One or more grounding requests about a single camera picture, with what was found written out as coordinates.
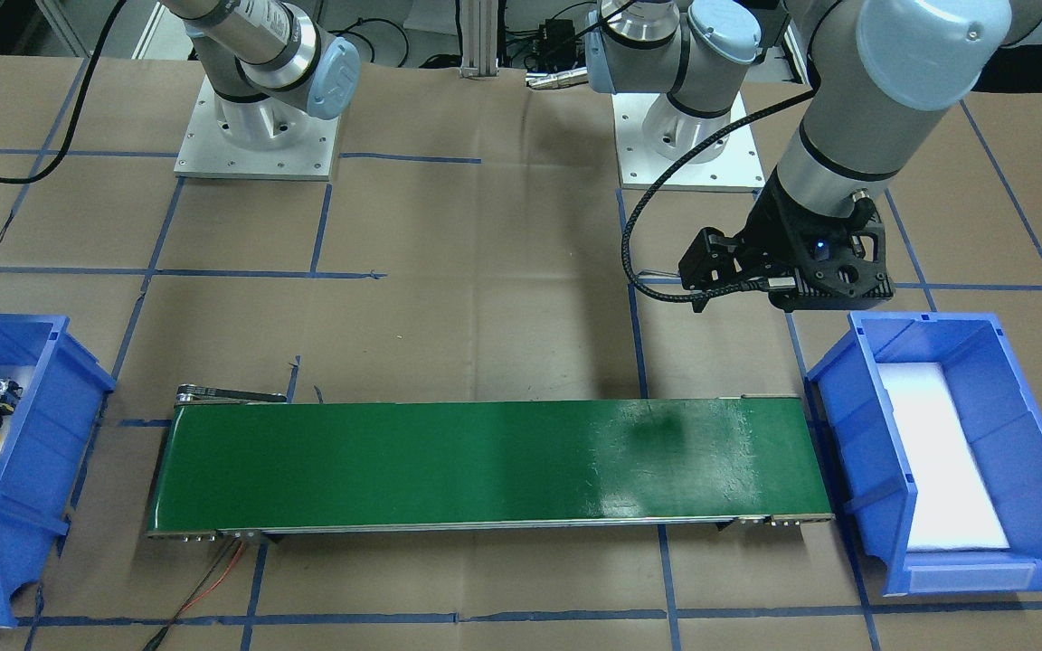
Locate blue bin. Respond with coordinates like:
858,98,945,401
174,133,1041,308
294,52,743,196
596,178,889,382
0,314,116,627
808,312,1042,596

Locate green conveyor belt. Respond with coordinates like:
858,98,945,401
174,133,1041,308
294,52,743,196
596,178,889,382
146,396,834,540

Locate red and black wires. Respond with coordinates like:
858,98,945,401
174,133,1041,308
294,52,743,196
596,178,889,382
141,539,251,651

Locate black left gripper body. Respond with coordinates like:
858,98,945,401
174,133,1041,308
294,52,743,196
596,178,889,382
737,175,895,312

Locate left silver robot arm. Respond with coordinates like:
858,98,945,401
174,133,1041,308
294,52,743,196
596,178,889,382
584,1,1042,312

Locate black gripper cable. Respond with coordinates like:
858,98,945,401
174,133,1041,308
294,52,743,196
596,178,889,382
620,83,820,303

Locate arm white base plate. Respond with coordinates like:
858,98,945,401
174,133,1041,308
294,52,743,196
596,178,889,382
613,89,768,193
174,79,342,182

